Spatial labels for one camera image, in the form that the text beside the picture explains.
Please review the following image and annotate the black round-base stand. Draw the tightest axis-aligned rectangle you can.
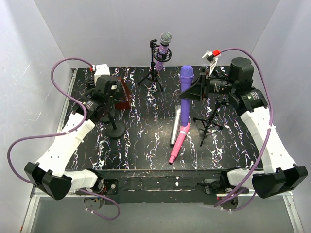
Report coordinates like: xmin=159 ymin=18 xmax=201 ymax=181
xmin=85 ymin=79 xmax=116 ymax=124
xmin=105 ymin=111 xmax=125 ymax=139

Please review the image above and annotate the purple plastic microphone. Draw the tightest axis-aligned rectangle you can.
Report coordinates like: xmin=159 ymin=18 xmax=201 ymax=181
xmin=179 ymin=66 xmax=194 ymax=127

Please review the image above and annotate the silver microphone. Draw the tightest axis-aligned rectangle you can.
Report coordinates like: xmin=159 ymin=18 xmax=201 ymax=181
xmin=170 ymin=105 xmax=181 ymax=147

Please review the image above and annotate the purple glitter microphone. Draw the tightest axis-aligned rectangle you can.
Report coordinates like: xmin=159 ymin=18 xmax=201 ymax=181
xmin=155 ymin=32 xmax=172 ymax=71

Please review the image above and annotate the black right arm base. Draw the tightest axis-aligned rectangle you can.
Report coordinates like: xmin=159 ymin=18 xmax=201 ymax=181
xmin=196 ymin=170 xmax=234 ymax=194

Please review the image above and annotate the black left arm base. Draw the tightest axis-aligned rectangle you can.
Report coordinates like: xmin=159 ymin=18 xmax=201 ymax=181
xmin=93 ymin=176 xmax=119 ymax=195

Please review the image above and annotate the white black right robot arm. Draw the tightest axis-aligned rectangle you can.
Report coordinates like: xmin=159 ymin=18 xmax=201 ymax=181
xmin=180 ymin=57 xmax=308 ymax=199

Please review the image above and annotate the small black tripod stand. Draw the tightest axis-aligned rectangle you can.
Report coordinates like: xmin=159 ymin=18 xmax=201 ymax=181
xmin=192 ymin=97 xmax=229 ymax=146

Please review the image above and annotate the tall black tripod stand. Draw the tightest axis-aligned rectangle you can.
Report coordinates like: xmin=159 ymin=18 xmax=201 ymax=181
xmin=138 ymin=39 xmax=172 ymax=92

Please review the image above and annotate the brown wooden metronome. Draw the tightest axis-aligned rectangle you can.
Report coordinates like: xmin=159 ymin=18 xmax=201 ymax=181
xmin=115 ymin=77 xmax=132 ymax=110

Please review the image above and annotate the pink microphone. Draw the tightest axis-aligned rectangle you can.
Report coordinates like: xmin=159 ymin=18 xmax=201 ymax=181
xmin=169 ymin=123 xmax=190 ymax=164

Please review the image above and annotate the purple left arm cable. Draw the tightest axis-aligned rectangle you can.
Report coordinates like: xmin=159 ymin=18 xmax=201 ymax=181
xmin=7 ymin=57 xmax=121 ymax=221

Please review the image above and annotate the aluminium table rail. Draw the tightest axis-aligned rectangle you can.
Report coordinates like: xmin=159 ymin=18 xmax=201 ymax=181
xmin=20 ymin=67 xmax=107 ymax=233

